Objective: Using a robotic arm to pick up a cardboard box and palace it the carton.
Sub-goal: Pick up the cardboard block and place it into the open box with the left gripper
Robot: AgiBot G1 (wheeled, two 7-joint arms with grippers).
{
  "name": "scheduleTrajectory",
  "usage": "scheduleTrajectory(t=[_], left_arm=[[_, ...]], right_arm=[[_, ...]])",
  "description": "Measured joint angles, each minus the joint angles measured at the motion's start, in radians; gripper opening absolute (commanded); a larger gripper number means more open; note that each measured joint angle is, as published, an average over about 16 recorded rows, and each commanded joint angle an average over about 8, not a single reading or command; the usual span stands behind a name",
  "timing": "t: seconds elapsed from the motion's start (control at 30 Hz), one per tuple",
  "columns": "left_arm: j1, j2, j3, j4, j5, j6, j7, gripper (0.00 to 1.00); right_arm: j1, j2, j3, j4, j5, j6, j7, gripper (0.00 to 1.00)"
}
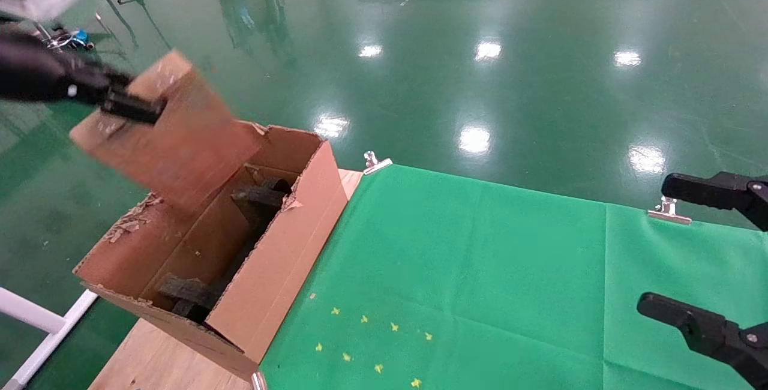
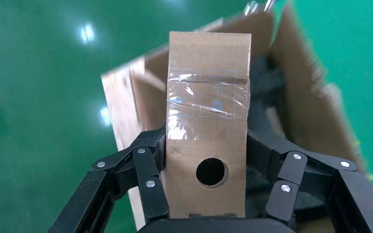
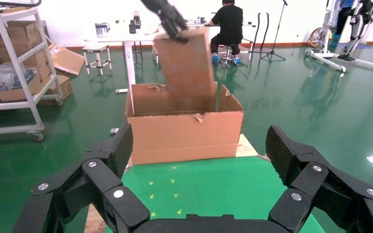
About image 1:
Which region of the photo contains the wheeled stool base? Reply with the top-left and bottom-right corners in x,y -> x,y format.
36,23 -> 95,53

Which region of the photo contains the large open cardboard carton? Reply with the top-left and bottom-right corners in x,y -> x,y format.
73,121 -> 350,382

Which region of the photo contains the brown cardboard sheet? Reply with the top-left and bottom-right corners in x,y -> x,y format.
69,49 -> 265,214

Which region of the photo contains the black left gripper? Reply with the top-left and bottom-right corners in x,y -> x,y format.
0,31 -> 167,125

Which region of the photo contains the green table cloth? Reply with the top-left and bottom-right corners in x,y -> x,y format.
259,164 -> 768,390

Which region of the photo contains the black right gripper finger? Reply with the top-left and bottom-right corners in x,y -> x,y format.
637,293 -> 768,389
661,172 -> 768,232

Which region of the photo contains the white metal frame tube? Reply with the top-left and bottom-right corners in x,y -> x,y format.
0,287 -> 98,390

